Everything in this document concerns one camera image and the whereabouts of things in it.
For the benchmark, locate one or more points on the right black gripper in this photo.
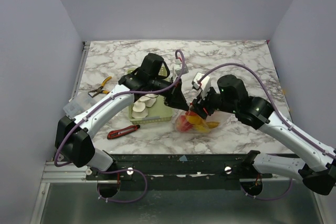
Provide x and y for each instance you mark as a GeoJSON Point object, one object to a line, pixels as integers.
{"type": "Point", "coordinates": [200, 105]}

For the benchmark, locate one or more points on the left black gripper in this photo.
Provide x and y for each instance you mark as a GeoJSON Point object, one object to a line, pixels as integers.
{"type": "Point", "coordinates": [175, 98]}

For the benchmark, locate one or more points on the green plastic basket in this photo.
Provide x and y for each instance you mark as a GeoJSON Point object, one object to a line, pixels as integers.
{"type": "Point", "coordinates": [159, 112]}

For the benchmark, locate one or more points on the yellow bell pepper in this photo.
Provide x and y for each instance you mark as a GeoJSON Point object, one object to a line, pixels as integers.
{"type": "Point", "coordinates": [194, 119]}

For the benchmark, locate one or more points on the clear zip bag orange zipper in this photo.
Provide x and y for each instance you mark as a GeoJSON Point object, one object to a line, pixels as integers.
{"type": "Point", "coordinates": [214, 117]}

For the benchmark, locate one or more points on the yellow toy squash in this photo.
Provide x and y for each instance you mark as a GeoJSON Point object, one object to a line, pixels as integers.
{"type": "Point", "coordinates": [206, 127]}

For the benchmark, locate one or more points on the red toy apple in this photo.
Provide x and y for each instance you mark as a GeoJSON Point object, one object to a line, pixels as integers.
{"type": "Point", "coordinates": [182, 124]}

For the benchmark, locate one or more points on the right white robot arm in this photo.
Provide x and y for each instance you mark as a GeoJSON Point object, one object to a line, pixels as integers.
{"type": "Point", "coordinates": [314, 164]}

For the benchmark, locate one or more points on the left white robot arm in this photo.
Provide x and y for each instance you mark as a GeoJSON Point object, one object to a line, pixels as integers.
{"type": "Point", "coordinates": [74, 136]}

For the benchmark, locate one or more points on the white toy mushroom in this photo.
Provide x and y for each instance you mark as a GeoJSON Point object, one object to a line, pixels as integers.
{"type": "Point", "coordinates": [141, 107]}

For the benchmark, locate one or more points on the red black utility knife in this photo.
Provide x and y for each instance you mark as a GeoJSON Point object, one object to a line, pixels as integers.
{"type": "Point", "coordinates": [122, 132]}

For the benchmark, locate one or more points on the clear plastic screw box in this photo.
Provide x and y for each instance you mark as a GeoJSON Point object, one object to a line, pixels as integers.
{"type": "Point", "coordinates": [82, 102]}

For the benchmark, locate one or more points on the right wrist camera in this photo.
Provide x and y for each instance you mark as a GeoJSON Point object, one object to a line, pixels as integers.
{"type": "Point", "coordinates": [201, 83]}

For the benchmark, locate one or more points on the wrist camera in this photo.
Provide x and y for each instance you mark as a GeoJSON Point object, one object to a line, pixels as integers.
{"type": "Point", "coordinates": [177, 69]}
{"type": "Point", "coordinates": [201, 83]}

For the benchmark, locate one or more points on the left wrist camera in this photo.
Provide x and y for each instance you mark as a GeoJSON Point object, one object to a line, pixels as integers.
{"type": "Point", "coordinates": [177, 69]}

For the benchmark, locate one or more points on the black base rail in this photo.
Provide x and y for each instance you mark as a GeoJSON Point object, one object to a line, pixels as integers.
{"type": "Point", "coordinates": [179, 172]}

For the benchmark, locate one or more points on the yellow handled pliers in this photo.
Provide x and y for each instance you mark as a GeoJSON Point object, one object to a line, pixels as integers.
{"type": "Point", "coordinates": [100, 90]}

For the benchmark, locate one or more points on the aluminium frame profile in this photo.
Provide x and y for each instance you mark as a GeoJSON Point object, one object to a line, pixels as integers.
{"type": "Point", "coordinates": [69, 173]}

